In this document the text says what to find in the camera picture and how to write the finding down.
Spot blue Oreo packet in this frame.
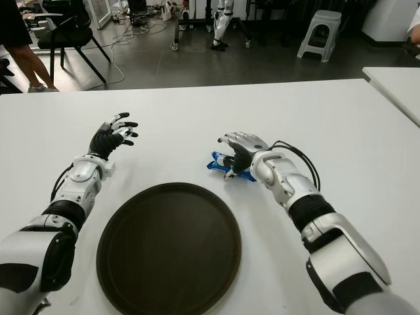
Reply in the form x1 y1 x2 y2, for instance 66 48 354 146
205 150 257 183

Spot round dark brown tray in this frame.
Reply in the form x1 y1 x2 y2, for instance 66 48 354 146
96 182 243 315

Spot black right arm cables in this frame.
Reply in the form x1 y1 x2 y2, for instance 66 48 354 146
268 140 321 193

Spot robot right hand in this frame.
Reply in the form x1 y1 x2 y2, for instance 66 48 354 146
215 131 270 180

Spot black chair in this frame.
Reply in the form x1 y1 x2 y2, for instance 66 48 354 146
37 0 112 85

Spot white cabinet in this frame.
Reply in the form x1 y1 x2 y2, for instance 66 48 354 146
360 0 420 43

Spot white plastic stool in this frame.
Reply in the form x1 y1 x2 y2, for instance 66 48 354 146
297 9 342 63

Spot person in black shorts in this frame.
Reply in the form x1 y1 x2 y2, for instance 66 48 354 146
0 0 60 93

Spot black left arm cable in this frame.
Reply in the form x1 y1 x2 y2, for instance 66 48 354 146
51 165 74 203

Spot black wheeled metal frame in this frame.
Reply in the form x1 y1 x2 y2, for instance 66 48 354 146
170 0 253 52

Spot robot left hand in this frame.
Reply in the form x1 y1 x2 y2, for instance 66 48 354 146
88 112 139 161

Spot white floor cables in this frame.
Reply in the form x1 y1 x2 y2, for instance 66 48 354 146
108 16 168 83

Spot white humanoid robot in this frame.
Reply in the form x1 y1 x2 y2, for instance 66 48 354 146
209 0 236 52

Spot white side table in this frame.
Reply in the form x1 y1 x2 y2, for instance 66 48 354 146
362 66 420 129

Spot white framed panel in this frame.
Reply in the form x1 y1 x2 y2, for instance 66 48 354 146
85 0 114 30

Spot person in white shirt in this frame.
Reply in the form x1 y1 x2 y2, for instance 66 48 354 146
398 19 420 60

